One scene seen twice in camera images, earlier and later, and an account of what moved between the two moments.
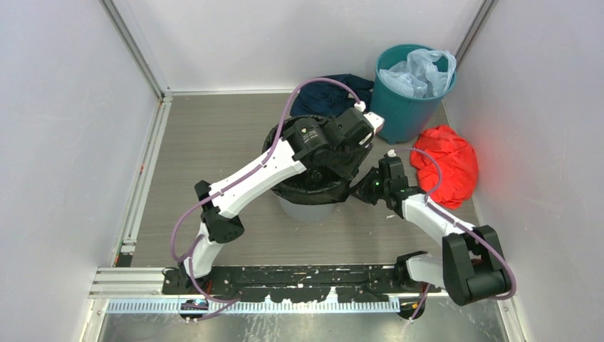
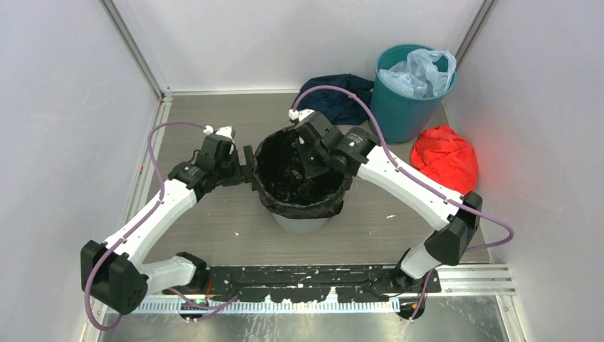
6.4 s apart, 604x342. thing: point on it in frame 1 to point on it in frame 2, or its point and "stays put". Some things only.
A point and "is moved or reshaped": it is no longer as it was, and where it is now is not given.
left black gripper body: [349, 159] to [229, 172]
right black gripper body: [373, 188] to [313, 161]
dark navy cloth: [327, 97] stays put
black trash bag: [315, 186] is moved or reshaped
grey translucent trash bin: [305, 212] to [299, 225]
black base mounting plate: [280, 284] stays put
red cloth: [456, 159] stays put
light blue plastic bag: [416, 77] stays put
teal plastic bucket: [406, 117] stays put
